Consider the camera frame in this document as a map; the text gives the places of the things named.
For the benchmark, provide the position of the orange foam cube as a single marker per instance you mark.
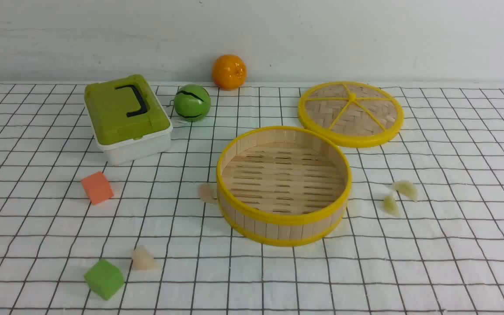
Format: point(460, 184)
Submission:
point(97, 188)

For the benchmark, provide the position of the bamboo steamer tray yellow rim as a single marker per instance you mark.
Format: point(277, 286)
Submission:
point(283, 186)

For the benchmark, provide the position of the bamboo steamer lid yellow rim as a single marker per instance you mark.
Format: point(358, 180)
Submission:
point(351, 114)

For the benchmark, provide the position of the pink dumpling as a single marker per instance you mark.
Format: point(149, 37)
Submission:
point(142, 260)
point(207, 194)

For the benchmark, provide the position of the green foam cube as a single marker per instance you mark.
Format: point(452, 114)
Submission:
point(104, 279)

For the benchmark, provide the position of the green lidded white box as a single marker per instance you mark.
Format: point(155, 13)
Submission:
point(128, 121)

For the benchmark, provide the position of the green dumpling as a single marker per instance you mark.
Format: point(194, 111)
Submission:
point(407, 189)
point(390, 206)

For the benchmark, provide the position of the orange toy fruit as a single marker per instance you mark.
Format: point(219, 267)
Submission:
point(229, 72)

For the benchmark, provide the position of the green toy ball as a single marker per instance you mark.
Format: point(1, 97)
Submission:
point(192, 102)

